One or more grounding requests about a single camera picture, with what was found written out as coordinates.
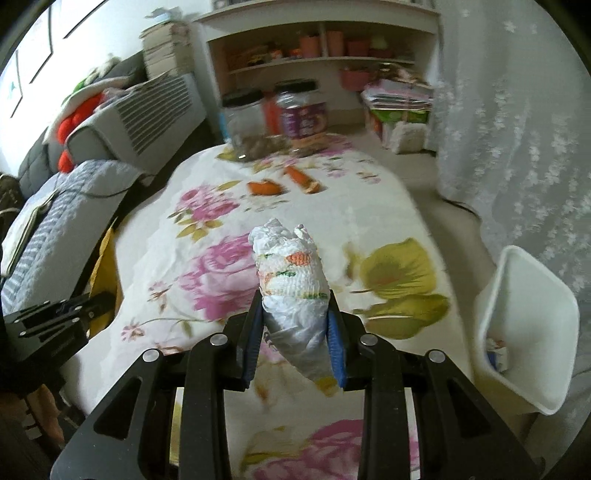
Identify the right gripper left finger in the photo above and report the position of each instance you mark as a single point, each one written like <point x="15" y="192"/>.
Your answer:
<point x="249" y="340"/>

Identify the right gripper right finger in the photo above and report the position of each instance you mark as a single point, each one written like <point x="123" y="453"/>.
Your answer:
<point x="337" y="351"/>

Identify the white tissue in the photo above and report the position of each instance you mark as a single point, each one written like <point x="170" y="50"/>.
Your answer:
<point x="295" y="296"/>

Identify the long orange peel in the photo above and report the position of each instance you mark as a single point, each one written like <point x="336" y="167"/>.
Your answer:
<point x="307" y="183"/>

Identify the curled orange peel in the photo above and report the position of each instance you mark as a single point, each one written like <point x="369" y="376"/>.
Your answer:
<point x="265" y="188"/>

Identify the light blue milk carton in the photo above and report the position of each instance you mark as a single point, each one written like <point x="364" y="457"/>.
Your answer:
<point x="497" y="354"/>

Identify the white trash bin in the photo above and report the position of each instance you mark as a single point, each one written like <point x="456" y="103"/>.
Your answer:
<point x="536" y="314"/>

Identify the operator left hand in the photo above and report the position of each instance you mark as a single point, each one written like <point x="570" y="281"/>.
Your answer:
<point x="44" y="408"/>

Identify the floral tablecloth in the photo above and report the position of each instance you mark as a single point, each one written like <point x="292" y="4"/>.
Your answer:
<point x="337" y="225"/>

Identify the grey quilted blanket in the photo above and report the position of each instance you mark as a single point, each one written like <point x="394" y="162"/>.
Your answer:
<point x="82" y="206"/>

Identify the red plush toy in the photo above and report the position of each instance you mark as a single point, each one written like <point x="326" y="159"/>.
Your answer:
<point x="67" y="126"/>

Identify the white fluffy towel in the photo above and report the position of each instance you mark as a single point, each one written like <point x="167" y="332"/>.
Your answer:
<point x="408" y="138"/>

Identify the clear jar blue label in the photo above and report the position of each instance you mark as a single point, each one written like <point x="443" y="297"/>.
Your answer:
<point x="245" y="123"/>

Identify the clear jar purple label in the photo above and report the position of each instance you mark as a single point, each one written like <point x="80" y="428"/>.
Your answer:
<point x="303" y="112"/>

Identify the grey striped sofa cushion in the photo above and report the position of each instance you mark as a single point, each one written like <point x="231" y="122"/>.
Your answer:
<point x="144" y="128"/>

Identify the white bookshelf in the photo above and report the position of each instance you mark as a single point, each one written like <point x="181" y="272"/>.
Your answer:
<point x="255" y="44"/>

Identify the white lace curtain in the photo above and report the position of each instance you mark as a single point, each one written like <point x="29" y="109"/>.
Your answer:
<point x="513" y="126"/>

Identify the stack of books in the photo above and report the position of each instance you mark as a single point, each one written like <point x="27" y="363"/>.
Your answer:
<point x="166" y="44"/>

